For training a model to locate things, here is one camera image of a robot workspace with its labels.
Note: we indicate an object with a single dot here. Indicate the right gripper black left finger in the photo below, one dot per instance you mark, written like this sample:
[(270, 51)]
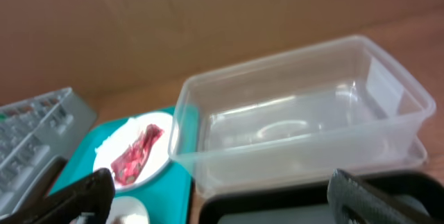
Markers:
[(90, 197)]

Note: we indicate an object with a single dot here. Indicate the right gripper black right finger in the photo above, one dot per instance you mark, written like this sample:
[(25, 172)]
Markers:
[(352, 199)]

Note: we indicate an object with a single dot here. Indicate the white paper cup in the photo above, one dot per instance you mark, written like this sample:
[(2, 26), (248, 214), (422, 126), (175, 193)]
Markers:
[(127, 210)]

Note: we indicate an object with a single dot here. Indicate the red snack wrapper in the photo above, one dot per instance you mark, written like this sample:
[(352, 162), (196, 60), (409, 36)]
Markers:
[(128, 166)]

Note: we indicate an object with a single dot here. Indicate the white tissue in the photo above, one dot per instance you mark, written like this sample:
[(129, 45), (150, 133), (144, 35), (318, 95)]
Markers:
[(121, 138)]

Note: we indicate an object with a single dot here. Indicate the grey dishwasher rack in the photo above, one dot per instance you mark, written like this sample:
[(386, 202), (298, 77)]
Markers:
[(36, 133)]

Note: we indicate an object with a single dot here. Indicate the large white plate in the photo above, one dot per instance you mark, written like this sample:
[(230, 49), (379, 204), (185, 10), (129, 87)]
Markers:
[(159, 157)]

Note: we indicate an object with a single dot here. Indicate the black plastic tray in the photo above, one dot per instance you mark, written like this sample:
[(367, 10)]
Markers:
[(308, 203)]

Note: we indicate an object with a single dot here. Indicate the teal serving tray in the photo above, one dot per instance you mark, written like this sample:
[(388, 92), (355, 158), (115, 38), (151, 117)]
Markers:
[(166, 196)]

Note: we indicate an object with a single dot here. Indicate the clear plastic container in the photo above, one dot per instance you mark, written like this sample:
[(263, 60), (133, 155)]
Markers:
[(295, 117)]

